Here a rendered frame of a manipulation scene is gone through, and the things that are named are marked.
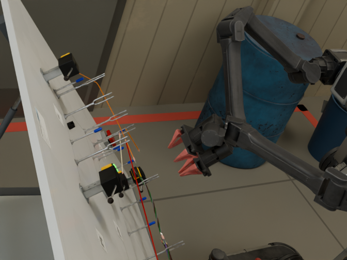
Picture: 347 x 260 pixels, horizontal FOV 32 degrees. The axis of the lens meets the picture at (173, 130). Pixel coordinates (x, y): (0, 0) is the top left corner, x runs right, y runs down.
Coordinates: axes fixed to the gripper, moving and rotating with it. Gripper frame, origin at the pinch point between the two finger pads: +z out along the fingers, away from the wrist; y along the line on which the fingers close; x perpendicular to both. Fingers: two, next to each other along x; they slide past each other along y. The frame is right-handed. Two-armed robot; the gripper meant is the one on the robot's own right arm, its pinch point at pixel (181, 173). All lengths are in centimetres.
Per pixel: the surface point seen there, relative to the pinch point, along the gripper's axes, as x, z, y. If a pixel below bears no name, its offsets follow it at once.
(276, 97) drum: 145, -43, -81
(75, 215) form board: -89, 5, 39
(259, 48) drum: 119, -49, -102
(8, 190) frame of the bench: -13, 60, -22
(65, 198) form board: -92, 4, 36
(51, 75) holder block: -74, 5, -7
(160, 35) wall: 120, 1, -149
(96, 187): -75, 4, 28
